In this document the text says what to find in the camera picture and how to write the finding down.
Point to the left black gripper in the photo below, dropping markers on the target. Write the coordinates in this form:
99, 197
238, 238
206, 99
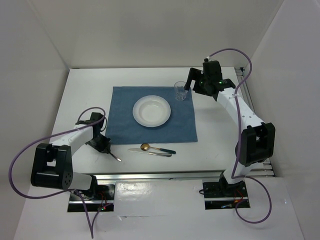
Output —
102, 148

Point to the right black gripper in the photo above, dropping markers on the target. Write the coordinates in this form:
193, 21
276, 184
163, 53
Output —
195, 74

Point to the silver fork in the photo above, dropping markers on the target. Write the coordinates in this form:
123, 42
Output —
115, 157

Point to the clear plastic cup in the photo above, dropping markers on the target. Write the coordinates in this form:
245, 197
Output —
180, 92

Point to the silver table knife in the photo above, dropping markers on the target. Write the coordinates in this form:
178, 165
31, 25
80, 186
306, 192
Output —
138, 150

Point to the gold spoon teal handle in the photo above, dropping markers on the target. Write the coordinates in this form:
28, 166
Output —
146, 147

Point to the blue cloth napkin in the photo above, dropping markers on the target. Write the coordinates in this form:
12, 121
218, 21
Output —
123, 129

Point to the clear glass bowl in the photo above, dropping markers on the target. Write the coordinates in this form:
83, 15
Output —
151, 111

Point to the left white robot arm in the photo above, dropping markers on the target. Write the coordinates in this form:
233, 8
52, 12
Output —
53, 166

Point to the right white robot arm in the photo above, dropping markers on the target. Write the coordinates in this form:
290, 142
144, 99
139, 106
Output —
226, 98

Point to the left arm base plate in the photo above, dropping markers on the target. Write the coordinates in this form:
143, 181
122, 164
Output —
102, 199

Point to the aluminium front rail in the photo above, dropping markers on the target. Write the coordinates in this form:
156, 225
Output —
136, 176

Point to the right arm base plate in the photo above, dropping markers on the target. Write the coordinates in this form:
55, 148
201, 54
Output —
217, 198

